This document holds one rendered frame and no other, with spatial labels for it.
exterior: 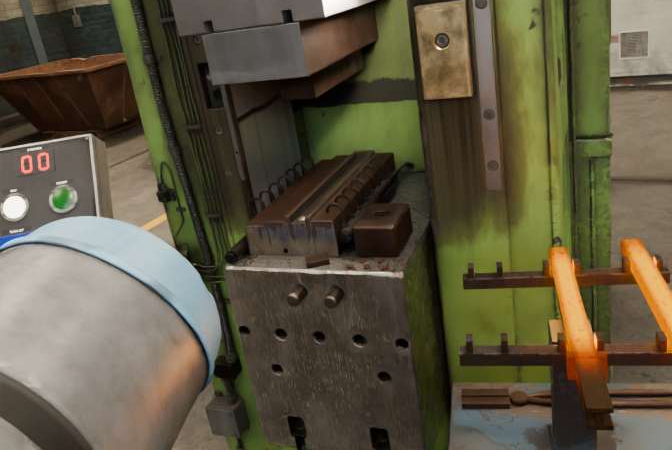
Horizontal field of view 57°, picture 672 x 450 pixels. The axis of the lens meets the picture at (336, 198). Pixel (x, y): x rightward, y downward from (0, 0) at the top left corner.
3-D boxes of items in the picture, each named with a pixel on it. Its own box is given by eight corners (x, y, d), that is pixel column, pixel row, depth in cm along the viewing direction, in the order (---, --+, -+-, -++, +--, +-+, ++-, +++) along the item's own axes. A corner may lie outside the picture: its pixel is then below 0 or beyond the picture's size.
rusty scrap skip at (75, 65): (107, 146, 690) (84, 69, 661) (2, 146, 782) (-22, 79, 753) (180, 116, 786) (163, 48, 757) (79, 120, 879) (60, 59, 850)
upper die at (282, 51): (308, 76, 110) (298, 21, 107) (212, 85, 118) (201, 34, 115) (378, 39, 146) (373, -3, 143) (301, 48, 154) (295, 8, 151)
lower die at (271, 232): (339, 256, 122) (332, 217, 120) (250, 254, 130) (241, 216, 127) (397, 181, 158) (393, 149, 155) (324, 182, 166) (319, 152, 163)
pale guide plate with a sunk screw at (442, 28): (471, 97, 113) (464, 0, 108) (423, 100, 117) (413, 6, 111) (473, 94, 115) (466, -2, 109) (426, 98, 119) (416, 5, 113)
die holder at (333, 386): (428, 468, 127) (402, 274, 112) (263, 442, 142) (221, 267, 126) (473, 319, 175) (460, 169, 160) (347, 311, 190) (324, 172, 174)
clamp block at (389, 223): (398, 258, 118) (394, 227, 116) (356, 257, 121) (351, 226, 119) (414, 231, 128) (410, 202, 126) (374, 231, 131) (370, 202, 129)
